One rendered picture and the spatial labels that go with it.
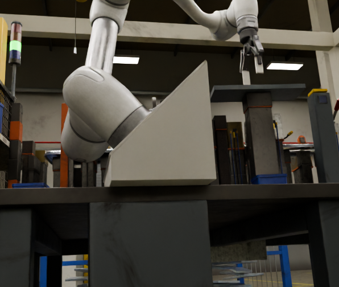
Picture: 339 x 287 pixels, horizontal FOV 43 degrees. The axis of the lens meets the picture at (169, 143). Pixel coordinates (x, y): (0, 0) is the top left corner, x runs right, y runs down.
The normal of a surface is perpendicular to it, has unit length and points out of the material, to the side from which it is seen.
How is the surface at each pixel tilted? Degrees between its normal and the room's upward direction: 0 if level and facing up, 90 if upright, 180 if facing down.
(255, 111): 90
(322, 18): 90
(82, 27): 90
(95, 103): 106
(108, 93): 84
